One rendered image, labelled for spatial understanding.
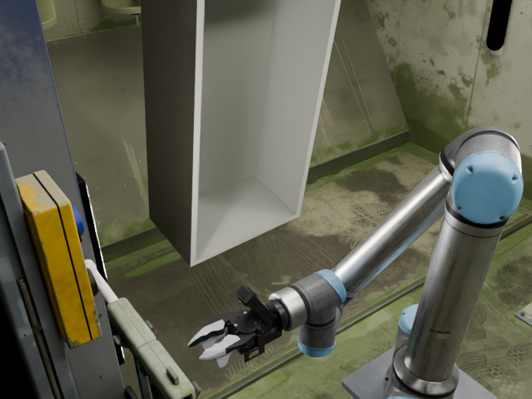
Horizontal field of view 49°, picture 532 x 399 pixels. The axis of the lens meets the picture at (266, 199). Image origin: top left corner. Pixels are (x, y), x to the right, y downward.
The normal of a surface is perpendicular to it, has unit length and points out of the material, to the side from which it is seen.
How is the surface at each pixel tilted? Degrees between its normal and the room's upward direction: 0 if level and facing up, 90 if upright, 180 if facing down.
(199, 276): 0
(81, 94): 57
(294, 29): 90
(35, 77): 90
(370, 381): 0
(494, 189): 82
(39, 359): 90
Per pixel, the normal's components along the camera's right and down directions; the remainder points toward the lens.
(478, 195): -0.31, 0.39
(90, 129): 0.47, -0.11
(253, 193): 0.11, -0.75
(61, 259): 0.58, 0.42
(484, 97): -0.81, 0.33
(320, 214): -0.03, -0.85
